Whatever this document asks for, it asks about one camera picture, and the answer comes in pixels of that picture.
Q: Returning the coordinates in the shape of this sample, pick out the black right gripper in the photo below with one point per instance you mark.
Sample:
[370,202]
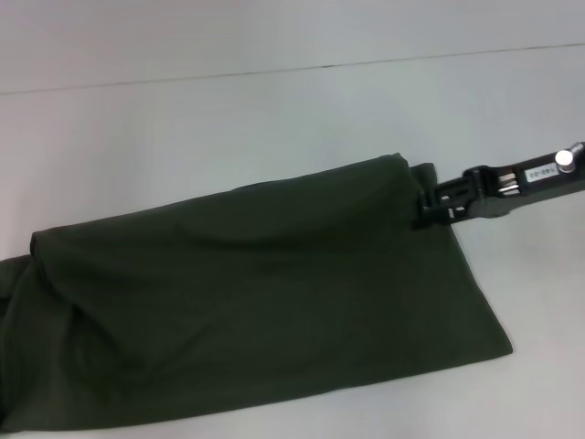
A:
[525,187]

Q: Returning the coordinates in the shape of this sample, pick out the dark green FREE t-shirt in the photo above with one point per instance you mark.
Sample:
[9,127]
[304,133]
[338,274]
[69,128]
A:
[228,297]

